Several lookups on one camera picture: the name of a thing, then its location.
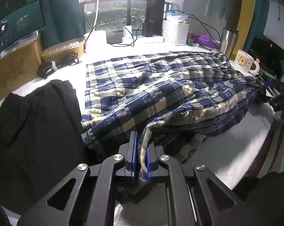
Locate blue yellow plaid pants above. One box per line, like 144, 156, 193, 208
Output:
82, 51, 266, 194

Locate white bear cartoon mug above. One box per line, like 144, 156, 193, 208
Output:
234, 50, 260, 76

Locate stainless steel tumbler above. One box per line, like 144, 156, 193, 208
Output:
219, 27, 238, 59

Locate black folded garment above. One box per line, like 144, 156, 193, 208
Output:
0, 80, 88, 215

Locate white perforated plastic basket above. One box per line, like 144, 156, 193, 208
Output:
162, 20, 189, 45

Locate white power strip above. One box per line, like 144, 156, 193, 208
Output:
122, 35, 163, 44

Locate white charger block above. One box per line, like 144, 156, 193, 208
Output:
123, 25, 133, 38

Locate black power adapter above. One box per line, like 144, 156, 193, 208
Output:
142, 22, 154, 37

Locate blue plastic bag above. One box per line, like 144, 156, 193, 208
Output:
166, 11, 188, 23

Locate white desk lamp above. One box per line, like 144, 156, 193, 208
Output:
84, 0, 106, 53

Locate brown oval lidded box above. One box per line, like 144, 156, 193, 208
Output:
41, 38, 85, 62

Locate cardboard box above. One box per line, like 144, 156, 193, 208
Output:
0, 36, 43, 100

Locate teal screen tablet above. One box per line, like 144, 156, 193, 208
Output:
0, 0, 46, 52

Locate coiled black cable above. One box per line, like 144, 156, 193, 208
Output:
36, 51, 82, 79

